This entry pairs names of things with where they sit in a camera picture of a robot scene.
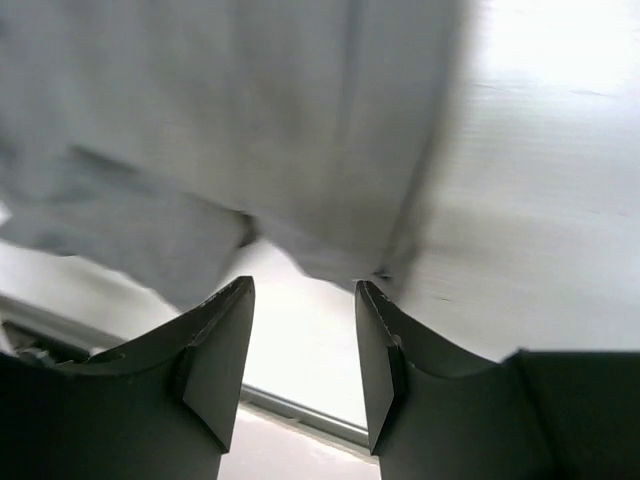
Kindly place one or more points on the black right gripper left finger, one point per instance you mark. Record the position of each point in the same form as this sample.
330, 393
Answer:
57, 423

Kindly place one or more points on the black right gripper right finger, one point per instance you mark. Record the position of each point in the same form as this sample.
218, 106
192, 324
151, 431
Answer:
437, 411

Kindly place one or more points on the aluminium table edge rail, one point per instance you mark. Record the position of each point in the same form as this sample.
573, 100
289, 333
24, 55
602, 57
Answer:
205, 353

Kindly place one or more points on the grey pleated skirt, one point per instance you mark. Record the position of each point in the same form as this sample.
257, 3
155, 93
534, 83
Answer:
156, 138

